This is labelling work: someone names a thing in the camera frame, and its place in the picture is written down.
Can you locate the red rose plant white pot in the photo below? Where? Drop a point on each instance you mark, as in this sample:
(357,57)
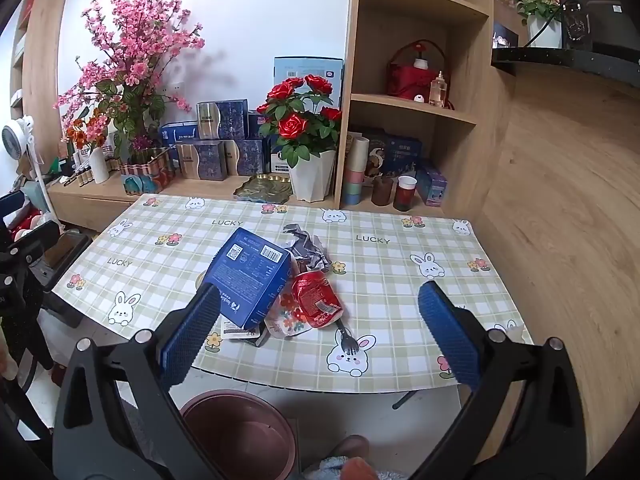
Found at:
(300,115)

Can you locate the wooden shelf unit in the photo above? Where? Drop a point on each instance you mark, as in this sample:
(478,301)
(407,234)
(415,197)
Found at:
(464,139)

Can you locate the peach rose plant white pot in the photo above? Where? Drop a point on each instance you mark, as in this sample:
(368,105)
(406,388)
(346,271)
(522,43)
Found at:
(542,18)

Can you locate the gold blue gift box right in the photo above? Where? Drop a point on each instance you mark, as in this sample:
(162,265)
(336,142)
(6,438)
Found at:
(246,157)

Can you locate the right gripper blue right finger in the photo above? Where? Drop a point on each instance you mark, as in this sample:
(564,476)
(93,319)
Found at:
(456,332)

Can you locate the red cup white rim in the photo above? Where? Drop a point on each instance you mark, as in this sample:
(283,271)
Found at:
(405,189)

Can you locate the white flower printed packet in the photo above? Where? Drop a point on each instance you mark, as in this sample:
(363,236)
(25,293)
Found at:
(285,318)

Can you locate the gold blue gift box left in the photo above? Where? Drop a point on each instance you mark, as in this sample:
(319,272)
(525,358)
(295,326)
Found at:
(203,160)

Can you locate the crushed red cola can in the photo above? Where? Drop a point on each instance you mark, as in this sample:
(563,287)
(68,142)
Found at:
(315,295)

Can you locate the blue cardboard box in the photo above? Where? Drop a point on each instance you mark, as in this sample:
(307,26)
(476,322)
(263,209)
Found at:
(249,272)

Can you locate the orange flowers white vase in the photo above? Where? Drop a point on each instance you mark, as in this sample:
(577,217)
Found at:
(90,132)

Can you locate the stack of pastel paper cups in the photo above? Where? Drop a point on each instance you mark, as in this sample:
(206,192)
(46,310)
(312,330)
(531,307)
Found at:
(355,168)

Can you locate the gold blue gift box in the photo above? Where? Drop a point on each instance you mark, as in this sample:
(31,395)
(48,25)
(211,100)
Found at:
(223,120)
(246,157)
(203,160)

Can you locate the small glass perfume bottle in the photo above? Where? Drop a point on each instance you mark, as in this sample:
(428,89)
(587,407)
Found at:
(438,91)

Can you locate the light blue tall box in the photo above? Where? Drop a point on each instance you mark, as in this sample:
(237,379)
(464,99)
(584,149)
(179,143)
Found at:
(330,69)

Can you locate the small blue purple box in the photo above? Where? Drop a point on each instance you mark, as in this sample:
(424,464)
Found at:
(430,184)

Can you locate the brown plastic trash bin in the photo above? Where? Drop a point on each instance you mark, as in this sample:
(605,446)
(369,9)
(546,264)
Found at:
(241,434)

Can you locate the colourful tin flower box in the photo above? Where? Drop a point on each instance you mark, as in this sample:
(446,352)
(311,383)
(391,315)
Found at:
(152,177)

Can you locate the silver foil wrapper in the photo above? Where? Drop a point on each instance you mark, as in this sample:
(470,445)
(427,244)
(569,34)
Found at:
(307,250)

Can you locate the dark brown cup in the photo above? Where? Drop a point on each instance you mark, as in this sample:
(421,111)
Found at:
(382,189)

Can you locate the gold blue gift box upper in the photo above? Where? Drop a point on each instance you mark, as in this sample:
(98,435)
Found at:
(223,120)

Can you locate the pink blossom flower arrangement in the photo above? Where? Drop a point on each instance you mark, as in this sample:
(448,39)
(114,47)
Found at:
(137,41)

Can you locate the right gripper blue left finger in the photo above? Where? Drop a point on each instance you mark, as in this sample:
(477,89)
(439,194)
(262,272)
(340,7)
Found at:
(182,334)

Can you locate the green gold decorative tray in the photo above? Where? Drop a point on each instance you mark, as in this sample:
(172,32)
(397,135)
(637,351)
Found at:
(265,189)

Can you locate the green plaid rabbit tablecloth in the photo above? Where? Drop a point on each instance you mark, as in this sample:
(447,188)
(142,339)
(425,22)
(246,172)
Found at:
(151,258)

